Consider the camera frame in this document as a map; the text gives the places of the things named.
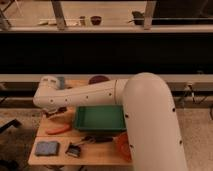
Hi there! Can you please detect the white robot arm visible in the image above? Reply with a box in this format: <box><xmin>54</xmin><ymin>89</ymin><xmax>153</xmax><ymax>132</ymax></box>
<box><xmin>33</xmin><ymin>73</ymin><xmax>188</xmax><ymax>171</ymax></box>

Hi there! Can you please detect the green plastic tray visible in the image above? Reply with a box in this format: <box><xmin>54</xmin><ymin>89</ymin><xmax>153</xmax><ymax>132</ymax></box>
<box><xmin>74</xmin><ymin>106</ymin><xmax>126</xmax><ymax>132</ymax></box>

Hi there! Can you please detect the blue cup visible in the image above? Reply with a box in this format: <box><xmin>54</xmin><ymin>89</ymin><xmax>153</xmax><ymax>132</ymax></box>
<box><xmin>57</xmin><ymin>77</ymin><xmax>65</xmax><ymax>90</ymax></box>

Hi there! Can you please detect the purple plate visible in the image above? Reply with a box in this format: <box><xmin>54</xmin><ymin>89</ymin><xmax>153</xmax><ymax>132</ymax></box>
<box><xmin>88</xmin><ymin>75</ymin><xmax>109</xmax><ymax>84</ymax></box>

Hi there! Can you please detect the orange bowl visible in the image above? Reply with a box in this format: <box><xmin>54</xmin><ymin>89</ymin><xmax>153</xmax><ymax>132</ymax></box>
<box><xmin>115</xmin><ymin>132</ymin><xmax>132</xmax><ymax>162</ymax></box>

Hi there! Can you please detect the small background cup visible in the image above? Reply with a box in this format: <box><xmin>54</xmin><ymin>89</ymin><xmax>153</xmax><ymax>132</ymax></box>
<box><xmin>79</xmin><ymin>16</ymin><xmax>86</xmax><ymax>26</ymax></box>

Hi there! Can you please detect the dark red background bowl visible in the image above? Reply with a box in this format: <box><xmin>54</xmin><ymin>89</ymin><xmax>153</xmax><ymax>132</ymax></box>
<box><xmin>90</xmin><ymin>16</ymin><xmax>102</xmax><ymax>25</ymax></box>

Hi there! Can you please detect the dark background object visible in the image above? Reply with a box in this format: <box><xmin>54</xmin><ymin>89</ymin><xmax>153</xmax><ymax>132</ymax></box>
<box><xmin>132</xmin><ymin>11</ymin><xmax>144</xmax><ymax>25</ymax></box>

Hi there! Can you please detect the black handled brush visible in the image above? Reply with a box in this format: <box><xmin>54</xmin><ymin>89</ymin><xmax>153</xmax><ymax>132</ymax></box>
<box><xmin>65</xmin><ymin>136</ymin><xmax>113</xmax><ymax>158</ymax></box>

